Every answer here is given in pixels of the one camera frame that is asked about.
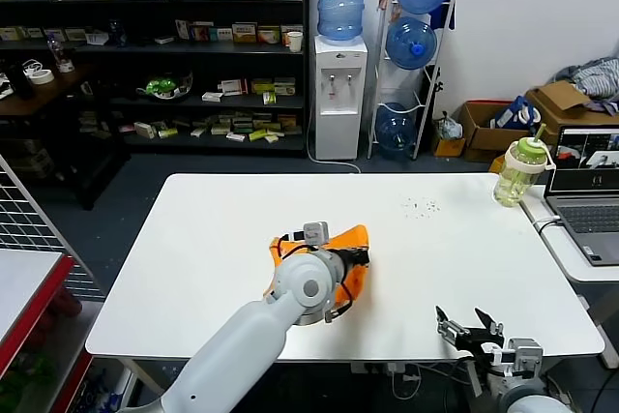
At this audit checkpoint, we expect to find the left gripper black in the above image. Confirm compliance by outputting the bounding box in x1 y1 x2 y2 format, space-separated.
338 248 372 269

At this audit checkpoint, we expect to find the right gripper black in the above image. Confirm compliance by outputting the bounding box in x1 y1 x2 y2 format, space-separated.
434 306 507 362

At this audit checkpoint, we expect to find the orange t-shirt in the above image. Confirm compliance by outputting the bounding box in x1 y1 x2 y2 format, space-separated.
262 223 372 308

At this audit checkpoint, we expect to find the pile of blue grey clothes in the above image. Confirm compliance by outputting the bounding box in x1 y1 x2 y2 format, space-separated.
553 57 619 116

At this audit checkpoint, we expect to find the white power strip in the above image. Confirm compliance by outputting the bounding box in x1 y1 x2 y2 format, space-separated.
350 362 422 375

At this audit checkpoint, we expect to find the white side table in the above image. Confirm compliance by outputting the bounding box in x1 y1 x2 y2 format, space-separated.
519 185 619 370

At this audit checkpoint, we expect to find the white water dispenser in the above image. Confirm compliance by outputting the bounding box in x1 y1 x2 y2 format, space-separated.
313 35 368 162

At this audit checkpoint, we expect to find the small yellow cardboard box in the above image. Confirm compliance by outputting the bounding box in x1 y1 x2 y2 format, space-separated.
431 126 467 159

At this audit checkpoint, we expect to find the grey laptop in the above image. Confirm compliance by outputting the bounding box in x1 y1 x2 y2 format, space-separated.
544 125 619 268

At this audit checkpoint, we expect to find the grey plastic bag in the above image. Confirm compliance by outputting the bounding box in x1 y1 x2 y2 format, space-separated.
433 111 463 140

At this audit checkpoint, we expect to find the clear bottle with green lid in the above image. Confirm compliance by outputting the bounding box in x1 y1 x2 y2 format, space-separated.
492 122 556 210

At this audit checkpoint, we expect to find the open cardboard box red rim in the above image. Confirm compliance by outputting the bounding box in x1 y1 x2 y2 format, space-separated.
457 100 533 164

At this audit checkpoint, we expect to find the white metal jug rack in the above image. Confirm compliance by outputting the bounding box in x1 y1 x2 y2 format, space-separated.
367 0 457 162

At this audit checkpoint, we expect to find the black tripod stand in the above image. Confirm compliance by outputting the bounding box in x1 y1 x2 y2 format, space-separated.
419 66 444 142

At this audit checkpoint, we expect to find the white and red carton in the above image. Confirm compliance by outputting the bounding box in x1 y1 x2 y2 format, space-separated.
221 77 250 95

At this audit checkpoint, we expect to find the blue and white bag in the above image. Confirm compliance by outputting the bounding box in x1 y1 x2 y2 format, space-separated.
490 96 545 131

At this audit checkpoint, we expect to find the brown cardboard box with flap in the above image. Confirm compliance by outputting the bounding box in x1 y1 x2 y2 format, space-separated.
525 80 619 147

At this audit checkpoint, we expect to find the yellow and white carton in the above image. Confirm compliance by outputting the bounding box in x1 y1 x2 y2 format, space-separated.
232 21 259 44

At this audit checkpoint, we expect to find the blue water jug with label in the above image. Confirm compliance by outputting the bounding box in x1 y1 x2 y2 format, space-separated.
316 0 368 45

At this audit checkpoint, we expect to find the black shelving unit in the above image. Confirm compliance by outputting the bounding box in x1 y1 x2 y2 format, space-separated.
0 0 310 159

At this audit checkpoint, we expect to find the dark blue bottle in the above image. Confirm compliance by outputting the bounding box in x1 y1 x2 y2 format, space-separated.
108 18 129 47

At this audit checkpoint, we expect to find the white cabinet with red edge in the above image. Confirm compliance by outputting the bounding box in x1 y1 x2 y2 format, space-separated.
0 248 96 413

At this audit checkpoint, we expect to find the brown wooden desk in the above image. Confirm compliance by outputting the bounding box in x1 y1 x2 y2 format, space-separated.
0 63 96 117

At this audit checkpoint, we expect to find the clear plastic bottle red label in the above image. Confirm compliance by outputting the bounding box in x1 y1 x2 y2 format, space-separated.
46 33 75 73

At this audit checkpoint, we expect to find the black device on desk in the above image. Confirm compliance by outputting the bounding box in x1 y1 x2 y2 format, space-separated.
3 62 34 98

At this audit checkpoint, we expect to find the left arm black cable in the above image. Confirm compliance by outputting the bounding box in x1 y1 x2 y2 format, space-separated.
278 232 355 320

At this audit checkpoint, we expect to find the left wrist camera silver box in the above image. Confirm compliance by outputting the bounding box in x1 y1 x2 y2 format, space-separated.
303 221 331 246

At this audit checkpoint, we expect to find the wrist camera silver box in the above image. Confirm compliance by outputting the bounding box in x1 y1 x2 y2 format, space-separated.
505 338 544 378
303 221 331 246

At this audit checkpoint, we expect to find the right wrist camera silver box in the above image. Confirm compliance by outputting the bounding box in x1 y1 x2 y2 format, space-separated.
505 338 544 378

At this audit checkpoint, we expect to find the white dispenser power cord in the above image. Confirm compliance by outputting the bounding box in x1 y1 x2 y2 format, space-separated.
307 107 362 174

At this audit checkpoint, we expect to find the white wire grid panel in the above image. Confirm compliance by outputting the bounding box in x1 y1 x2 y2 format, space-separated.
0 151 96 279

